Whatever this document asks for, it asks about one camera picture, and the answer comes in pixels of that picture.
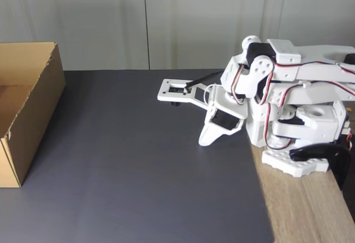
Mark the brown cardboard box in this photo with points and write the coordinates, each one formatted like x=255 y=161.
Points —
x=30 y=96

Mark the dark grey table mat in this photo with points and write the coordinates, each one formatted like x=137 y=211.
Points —
x=138 y=171

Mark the black table clamp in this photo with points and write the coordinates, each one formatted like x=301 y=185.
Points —
x=337 y=159

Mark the white gripper camera mount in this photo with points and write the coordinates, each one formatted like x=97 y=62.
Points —
x=166 y=96

